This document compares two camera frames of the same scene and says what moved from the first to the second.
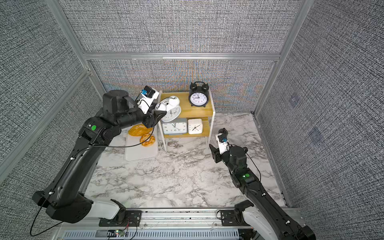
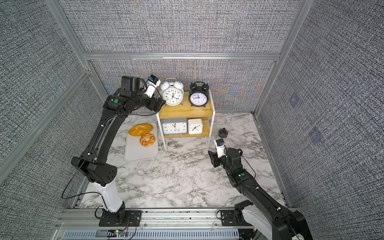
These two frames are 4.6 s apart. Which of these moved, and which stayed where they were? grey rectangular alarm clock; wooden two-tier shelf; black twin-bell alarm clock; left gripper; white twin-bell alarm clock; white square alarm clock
Moved: white twin-bell alarm clock; left gripper
Stayed: black twin-bell alarm clock; wooden two-tier shelf; white square alarm clock; grey rectangular alarm clock
